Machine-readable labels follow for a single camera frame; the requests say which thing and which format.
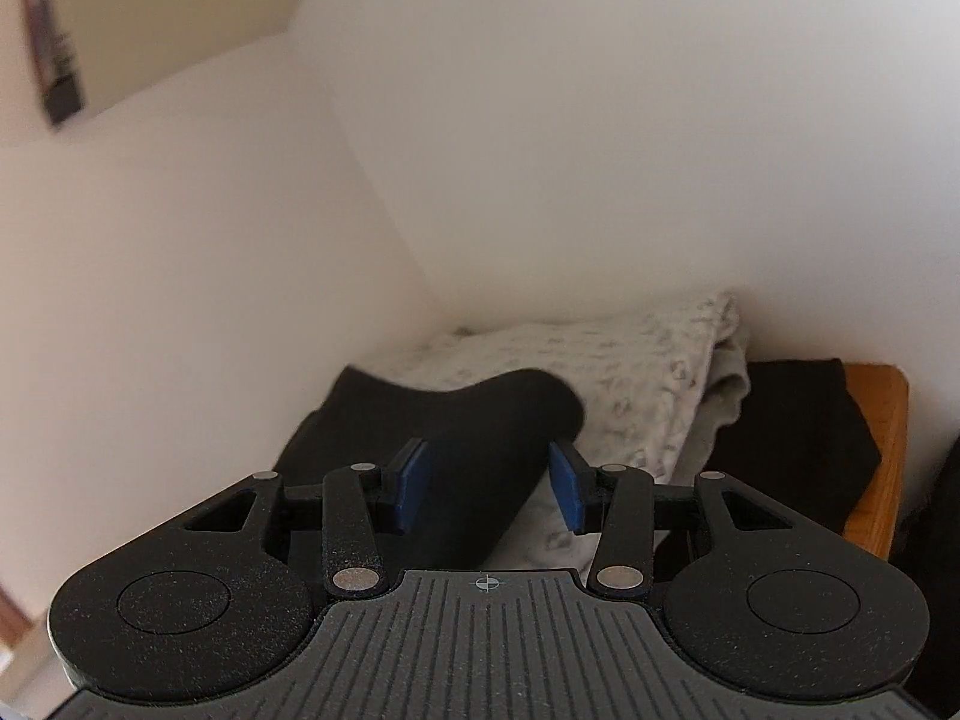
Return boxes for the black Nike sweatpants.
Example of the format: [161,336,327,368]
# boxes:
[275,366,584,574]

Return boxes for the white patterned folded cloth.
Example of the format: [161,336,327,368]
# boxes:
[359,289,746,575]

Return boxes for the grey folded garment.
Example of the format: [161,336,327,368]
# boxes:
[665,327,750,486]

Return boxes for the black folded garment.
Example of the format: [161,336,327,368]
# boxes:
[706,359,882,533]

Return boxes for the dark object on shelf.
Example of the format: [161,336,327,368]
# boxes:
[21,0,86,130]

